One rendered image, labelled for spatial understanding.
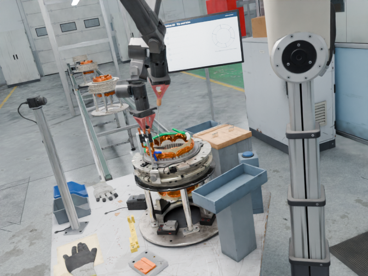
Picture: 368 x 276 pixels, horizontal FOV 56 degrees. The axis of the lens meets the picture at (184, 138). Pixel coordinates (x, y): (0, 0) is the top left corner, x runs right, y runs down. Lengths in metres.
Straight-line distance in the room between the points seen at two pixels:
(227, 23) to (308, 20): 1.31
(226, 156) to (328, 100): 2.37
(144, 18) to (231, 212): 0.66
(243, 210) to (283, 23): 0.60
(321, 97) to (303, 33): 2.65
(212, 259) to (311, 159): 0.49
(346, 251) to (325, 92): 1.73
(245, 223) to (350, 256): 1.37
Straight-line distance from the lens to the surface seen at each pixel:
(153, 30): 1.11
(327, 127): 3.85
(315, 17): 1.06
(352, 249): 2.56
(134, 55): 1.21
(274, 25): 1.06
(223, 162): 1.51
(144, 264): 1.30
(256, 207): 1.48
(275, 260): 2.46
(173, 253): 1.35
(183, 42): 2.35
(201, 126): 1.76
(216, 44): 2.33
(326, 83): 3.71
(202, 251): 1.33
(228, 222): 1.19
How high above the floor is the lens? 1.61
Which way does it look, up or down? 20 degrees down
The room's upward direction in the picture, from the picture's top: 10 degrees counter-clockwise
